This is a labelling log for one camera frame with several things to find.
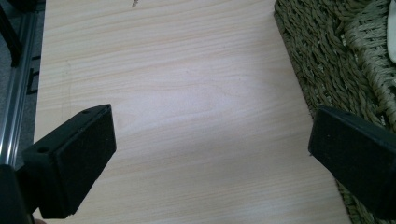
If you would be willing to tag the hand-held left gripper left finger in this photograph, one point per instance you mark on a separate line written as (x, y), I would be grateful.
(71, 161)

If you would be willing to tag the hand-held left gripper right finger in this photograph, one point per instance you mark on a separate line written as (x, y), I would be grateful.
(358, 158)

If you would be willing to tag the black stand bracket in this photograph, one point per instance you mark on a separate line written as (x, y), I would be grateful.
(11, 40)

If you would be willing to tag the white object in basket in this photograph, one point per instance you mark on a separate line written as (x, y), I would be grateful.
(392, 31)

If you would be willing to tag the woven straw basket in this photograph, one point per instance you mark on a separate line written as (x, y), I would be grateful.
(336, 53)

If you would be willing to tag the aluminium frame rail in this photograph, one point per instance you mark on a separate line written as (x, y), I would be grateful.
(17, 90)

